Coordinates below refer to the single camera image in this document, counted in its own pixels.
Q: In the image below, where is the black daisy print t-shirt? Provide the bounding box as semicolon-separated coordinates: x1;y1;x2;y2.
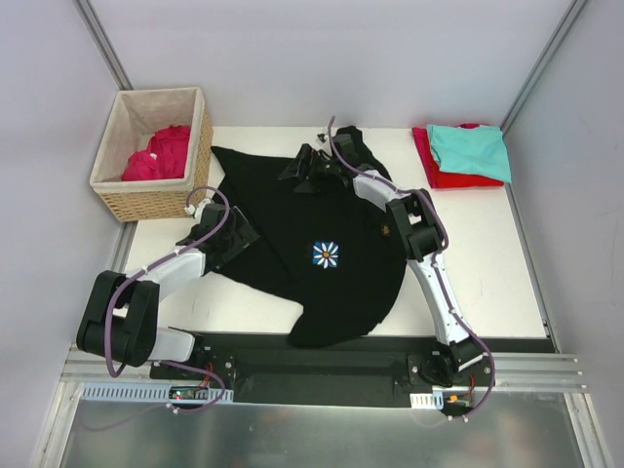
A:
213;146;406;348

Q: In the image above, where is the wicker basket with liner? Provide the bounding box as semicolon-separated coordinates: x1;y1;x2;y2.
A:
90;87;214;222

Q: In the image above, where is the red t-shirt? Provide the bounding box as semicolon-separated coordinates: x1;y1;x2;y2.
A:
411;121;506;190

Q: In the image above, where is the teal t-shirt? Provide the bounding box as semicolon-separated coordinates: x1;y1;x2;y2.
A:
426;124;512;183

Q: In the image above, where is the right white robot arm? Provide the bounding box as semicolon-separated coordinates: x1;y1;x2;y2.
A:
278;132;487;388

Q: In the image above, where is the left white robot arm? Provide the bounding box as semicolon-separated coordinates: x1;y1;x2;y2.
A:
76;204;259;379

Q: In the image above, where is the pink t-shirt in basket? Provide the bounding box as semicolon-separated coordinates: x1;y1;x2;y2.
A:
121;125;190;181

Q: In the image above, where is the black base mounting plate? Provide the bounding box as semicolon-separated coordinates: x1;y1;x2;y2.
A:
148;331;498;406

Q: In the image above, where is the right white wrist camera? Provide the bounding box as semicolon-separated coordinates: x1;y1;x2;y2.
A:
315;130;330;148

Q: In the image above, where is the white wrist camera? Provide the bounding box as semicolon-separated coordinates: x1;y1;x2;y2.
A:
184;197;213;221
315;130;330;148

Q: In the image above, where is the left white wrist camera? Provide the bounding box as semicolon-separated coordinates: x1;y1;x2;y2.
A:
184;197;213;221

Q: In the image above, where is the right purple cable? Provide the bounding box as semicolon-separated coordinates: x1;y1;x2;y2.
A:
326;115;498;423

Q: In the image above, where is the purple cable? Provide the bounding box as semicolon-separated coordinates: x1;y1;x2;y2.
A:
326;115;498;423
104;184;233;433

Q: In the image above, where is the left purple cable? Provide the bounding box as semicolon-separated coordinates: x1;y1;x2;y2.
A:
104;184;233;433

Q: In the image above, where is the left white cable duct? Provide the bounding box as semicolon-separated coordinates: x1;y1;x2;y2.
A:
82;383;234;406

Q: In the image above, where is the white cable duct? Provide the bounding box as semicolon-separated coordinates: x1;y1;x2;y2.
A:
82;383;234;406
409;391;445;410

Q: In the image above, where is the right white cable duct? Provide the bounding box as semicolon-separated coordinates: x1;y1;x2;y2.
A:
409;391;445;410

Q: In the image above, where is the left aluminium frame post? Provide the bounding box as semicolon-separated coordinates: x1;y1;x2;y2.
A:
72;0;134;91

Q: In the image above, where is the aluminium frame post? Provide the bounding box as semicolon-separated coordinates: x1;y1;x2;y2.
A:
501;0;591;136
72;0;134;91

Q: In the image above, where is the right aluminium frame post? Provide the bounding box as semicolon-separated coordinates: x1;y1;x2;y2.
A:
501;0;591;136

